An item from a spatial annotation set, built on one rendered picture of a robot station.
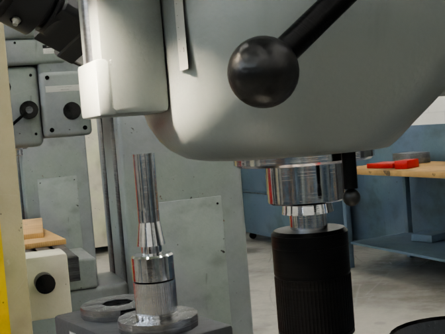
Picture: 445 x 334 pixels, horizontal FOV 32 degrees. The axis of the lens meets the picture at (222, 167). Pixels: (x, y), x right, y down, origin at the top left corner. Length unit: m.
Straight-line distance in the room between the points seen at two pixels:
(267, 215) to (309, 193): 7.98
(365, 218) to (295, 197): 7.57
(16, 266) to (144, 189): 1.36
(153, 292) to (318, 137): 0.48
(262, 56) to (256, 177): 8.27
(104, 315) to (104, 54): 0.55
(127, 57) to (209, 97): 0.05
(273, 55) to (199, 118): 0.10
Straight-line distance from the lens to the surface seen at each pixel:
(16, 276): 2.18
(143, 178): 0.84
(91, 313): 0.93
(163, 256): 0.84
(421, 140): 7.16
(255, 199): 8.67
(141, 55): 0.41
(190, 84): 0.40
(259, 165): 0.44
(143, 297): 0.85
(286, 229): 0.48
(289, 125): 0.39
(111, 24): 0.41
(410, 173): 5.98
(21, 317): 2.20
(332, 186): 0.46
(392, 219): 7.64
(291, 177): 0.45
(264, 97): 0.31
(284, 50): 0.31
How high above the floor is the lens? 1.33
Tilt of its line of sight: 3 degrees down
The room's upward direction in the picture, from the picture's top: 5 degrees counter-clockwise
